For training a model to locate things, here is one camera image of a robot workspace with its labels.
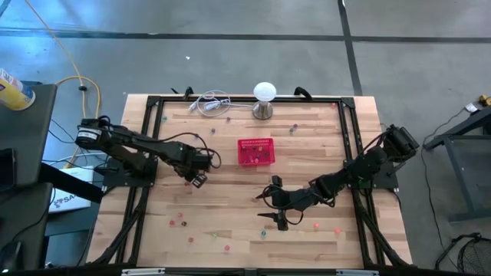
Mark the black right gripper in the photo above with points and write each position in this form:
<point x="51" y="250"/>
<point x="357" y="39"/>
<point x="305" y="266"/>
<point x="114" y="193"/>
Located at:
<point x="289" y="198"/>

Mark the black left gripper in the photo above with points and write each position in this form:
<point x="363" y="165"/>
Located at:
<point x="197" y="168"/>

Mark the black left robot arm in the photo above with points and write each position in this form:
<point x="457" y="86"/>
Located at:
<point x="153" y="147"/>

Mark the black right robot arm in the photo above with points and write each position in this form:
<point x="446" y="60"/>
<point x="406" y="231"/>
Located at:
<point x="356" y="168"/>

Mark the red plastic basket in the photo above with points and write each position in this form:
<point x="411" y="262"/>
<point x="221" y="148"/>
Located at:
<point x="270" y="163"/>

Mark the white dome lamp metal base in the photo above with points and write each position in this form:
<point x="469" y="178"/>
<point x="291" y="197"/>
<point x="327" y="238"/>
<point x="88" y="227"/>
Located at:
<point x="264" y="91"/>

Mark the black bar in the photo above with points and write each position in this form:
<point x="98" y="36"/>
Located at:
<point x="69" y="183"/>

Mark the white printed cardboard box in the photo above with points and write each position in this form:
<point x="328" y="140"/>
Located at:
<point x="71" y="199"/>

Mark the dark grey desk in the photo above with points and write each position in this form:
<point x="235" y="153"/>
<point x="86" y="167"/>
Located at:
<point x="23" y="222"/>
<point x="27" y="145"/>

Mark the dark tablet screen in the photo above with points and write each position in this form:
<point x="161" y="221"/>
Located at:
<point x="7" y="168"/>

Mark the yellow wipes canister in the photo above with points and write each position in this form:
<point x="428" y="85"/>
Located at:
<point x="13" y="94"/>

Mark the dark metal desk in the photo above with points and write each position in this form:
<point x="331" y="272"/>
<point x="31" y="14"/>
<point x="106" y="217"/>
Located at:
<point x="466" y="161"/>

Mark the black mesh wastebasket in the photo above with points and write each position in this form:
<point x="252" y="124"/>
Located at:
<point x="477" y="257"/>

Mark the small white tag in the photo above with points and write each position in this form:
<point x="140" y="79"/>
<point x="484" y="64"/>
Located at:
<point x="471" y="108"/>

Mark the small yellow object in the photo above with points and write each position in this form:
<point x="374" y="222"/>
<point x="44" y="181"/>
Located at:
<point x="485" y="100"/>

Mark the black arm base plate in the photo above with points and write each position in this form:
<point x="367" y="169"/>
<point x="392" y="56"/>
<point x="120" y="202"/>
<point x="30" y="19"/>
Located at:
<point x="109" y="181"/>
<point x="387" y="181"/>

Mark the silver metal bracket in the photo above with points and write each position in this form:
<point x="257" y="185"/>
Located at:
<point x="356" y="273"/>
<point x="144" y="271"/>

